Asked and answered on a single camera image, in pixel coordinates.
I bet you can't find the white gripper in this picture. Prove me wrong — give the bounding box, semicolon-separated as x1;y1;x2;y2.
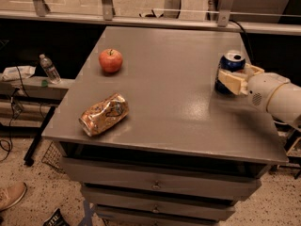
218;63;291;112

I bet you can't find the grey drawer cabinet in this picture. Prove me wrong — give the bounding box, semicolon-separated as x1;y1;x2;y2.
43;26;287;226

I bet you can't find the black cable on floor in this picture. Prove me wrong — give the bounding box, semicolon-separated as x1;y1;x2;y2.
0;65;29;162

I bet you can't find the black cable behind cabinet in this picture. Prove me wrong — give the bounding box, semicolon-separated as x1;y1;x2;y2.
229;19;254;63

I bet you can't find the metal window railing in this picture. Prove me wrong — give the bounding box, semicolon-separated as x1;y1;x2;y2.
0;0;301;36

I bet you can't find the red apple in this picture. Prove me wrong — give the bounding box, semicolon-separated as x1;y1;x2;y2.
99;49;123;73

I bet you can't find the clear plastic water bottle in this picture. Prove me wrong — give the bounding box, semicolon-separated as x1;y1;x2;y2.
40;54;61;84

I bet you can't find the crushed orange soda can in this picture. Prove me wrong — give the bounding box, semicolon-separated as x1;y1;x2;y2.
79;93;129;137

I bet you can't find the black printed bag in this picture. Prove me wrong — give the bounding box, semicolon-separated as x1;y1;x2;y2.
42;208;70;226

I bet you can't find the white crumpled cloth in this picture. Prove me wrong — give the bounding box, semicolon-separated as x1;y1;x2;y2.
2;66;36;81

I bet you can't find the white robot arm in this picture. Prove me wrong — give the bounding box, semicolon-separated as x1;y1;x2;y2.
217;64;301;131

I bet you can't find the tan shoe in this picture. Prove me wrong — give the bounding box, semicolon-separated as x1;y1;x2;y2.
0;182;27;211

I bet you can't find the wire mesh basket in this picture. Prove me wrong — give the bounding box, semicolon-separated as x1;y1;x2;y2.
41;142;64;173

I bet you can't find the blue pepsi can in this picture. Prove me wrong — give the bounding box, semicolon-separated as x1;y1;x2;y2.
214;50;246;95

